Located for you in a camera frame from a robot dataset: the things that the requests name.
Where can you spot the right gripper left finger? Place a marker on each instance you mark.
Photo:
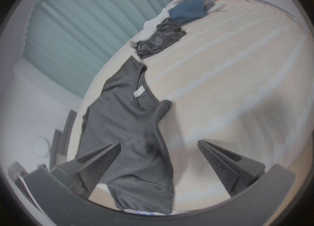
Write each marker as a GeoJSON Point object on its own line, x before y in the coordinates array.
{"type": "Point", "coordinates": [83, 173]}

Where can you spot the blue-green curtain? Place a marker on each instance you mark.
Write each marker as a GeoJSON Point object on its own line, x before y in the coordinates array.
{"type": "Point", "coordinates": [85, 24]}

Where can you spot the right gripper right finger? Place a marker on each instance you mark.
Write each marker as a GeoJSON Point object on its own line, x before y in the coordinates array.
{"type": "Point", "coordinates": [225, 173]}

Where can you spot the bed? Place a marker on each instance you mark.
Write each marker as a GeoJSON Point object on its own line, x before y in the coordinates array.
{"type": "Point", "coordinates": [233, 73]}

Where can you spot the pile of clothes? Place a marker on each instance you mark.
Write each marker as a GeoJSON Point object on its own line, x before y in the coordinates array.
{"type": "Point", "coordinates": [189, 12]}

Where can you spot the black sleeveless top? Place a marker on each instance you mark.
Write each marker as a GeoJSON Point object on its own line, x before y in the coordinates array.
{"type": "Point", "coordinates": [127, 122]}

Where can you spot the black satin garment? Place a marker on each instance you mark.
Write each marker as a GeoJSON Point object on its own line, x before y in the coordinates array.
{"type": "Point", "coordinates": [162, 36]}

